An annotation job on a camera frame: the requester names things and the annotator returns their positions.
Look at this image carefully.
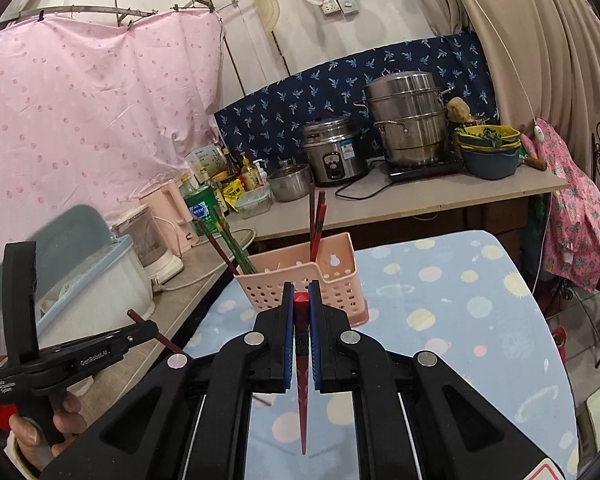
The bright red chopstick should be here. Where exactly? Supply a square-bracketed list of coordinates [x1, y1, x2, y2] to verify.
[292, 294, 312, 456]

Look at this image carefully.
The black induction cooker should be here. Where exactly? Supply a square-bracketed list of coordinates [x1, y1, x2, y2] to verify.
[387, 157, 466, 183]

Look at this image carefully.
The white cord with switch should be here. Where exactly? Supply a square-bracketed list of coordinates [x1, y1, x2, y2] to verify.
[442, 0, 546, 145]

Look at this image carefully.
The blue plastic basin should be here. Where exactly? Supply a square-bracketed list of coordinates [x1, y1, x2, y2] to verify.
[460, 147, 522, 181]

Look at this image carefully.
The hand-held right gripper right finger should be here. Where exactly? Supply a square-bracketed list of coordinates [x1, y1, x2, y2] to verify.
[307, 280, 563, 480]

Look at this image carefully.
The hanging beige board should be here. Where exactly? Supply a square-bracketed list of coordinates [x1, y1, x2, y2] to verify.
[250, 0, 282, 36]

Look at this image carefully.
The metal curtain rod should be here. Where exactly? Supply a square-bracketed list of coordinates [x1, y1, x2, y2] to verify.
[0, 4, 216, 27]

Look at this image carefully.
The brown loofah sponge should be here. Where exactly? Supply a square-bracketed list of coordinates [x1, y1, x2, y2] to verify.
[446, 96, 473, 123]

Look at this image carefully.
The pink dotted curtain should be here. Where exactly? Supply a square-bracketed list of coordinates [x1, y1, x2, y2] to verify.
[0, 10, 226, 241]

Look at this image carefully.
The white carton box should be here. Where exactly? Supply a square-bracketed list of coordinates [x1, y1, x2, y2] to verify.
[186, 144, 226, 183]

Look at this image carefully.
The green chopstick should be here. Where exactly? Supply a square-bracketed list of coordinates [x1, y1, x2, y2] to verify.
[222, 217, 251, 273]

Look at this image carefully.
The small steel pot with lid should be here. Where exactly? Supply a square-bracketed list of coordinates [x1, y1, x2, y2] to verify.
[267, 160, 313, 203]

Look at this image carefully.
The white box with teal lid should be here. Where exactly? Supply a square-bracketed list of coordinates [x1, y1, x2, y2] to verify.
[0, 205, 156, 356]

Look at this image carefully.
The black power cable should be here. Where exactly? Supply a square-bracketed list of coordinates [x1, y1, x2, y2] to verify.
[335, 160, 396, 200]

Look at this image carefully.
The yellow snack packet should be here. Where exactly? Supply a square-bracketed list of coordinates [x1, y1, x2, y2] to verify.
[222, 177, 246, 211]

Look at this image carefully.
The stacked steel steamer pot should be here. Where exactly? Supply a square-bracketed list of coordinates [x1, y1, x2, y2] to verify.
[364, 72, 453, 168]

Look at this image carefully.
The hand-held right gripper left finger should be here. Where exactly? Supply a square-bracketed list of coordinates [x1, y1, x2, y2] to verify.
[40, 281, 297, 480]

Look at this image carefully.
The navy leaf-print cloth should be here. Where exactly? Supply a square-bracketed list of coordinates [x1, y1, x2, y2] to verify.
[214, 35, 498, 171]

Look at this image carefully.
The person's left hand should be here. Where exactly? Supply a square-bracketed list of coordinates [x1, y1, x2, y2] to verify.
[7, 391, 89, 460]

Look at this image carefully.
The pink electric kettle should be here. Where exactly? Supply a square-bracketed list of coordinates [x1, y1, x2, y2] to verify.
[140, 180, 198, 256]

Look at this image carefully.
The maroon chopstick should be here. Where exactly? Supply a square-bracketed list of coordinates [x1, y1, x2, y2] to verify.
[307, 182, 317, 263]
[312, 190, 328, 263]

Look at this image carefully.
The steel rice cooker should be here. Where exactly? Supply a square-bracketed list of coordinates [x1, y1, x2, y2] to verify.
[300, 117, 368, 188]

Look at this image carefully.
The clear container with lid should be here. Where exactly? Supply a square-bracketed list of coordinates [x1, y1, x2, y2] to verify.
[235, 190, 273, 220]

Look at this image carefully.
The green dish soap bottle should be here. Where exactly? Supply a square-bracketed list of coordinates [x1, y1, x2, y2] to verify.
[180, 175, 226, 238]

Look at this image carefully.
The pink floral garment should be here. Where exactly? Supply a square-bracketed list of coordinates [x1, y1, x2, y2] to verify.
[522, 117, 600, 293]

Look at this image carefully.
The pink perforated plastic basket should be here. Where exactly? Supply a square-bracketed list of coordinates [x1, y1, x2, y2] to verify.
[234, 231, 370, 326]

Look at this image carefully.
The beige curtain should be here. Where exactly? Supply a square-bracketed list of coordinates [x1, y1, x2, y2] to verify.
[400, 0, 600, 131]

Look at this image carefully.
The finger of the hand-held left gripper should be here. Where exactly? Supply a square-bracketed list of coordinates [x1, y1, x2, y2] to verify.
[96, 320, 160, 361]

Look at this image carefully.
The teal basin with yellow rim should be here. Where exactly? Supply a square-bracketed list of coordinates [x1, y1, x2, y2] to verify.
[454, 125, 522, 153]

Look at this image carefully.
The blue planet-print tablecloth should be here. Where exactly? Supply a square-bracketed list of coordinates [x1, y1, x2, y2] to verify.
[180, 230, 581, 480]

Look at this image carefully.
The white blender machine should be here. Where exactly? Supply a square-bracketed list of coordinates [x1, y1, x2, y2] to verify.
[112, 207, 186, 286]

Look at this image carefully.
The yellow pump bottle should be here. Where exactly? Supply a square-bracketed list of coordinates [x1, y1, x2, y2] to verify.
[240, 152, 262, 191]

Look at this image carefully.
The long wooden counter board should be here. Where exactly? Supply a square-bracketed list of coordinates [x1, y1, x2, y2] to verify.
[227, 160, 570, 242]

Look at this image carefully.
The white appliance cable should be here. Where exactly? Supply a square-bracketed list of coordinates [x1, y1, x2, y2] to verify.
[152, 227, 257, 294]

